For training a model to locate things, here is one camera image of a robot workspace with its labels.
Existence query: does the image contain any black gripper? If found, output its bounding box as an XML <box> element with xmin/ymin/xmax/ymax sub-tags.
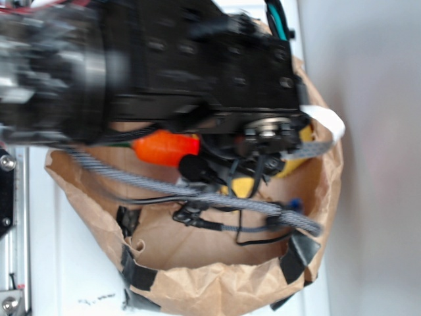
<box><xmin>102</xmin><ymin>1</ymin><xmax>303</xmax><ymax>176</ymax></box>

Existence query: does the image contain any orange plastic toy carrot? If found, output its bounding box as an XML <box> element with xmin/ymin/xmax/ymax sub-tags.
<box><xmin>131</xmin><ymin>130</ymin><xmax>200</xmax><ymax>167</ymax></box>

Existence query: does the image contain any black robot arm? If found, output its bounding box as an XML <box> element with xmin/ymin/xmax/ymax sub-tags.
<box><xmin>1</xmin><ymin>1</ymin><xmax>309</xmax><ymax>175</ymax></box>

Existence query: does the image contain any yellow cloth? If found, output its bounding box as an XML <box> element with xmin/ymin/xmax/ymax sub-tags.
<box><xmin>218</xmin><ymin>120</ymin><xmax>313</xmax><ymax>198</ymax></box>

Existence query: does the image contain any brown paper bag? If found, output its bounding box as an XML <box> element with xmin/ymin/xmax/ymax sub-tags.
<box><xmin>44</xmin><ymin>19</ymin><xmax>346</xmax><ymax>315</ymax></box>

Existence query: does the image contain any black octagonal mounting plate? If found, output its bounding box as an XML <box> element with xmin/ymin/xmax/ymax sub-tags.
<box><xmin>1</xmin><ymin>147</ymin><xmax>16</xmax><ymax>239</ymax></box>

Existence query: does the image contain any grey braided cable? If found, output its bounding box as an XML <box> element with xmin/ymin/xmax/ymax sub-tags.
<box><xmin>65</xmin><ymin>147</ymin><xmax>323</xmax><ymax>236</ymax></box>

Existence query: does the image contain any aluminium extrusion rail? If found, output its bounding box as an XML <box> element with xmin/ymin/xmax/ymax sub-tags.
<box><xmin>1</xmin><ymin>143</ymin><xmax>32</xmax><ymax>315</ymax></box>

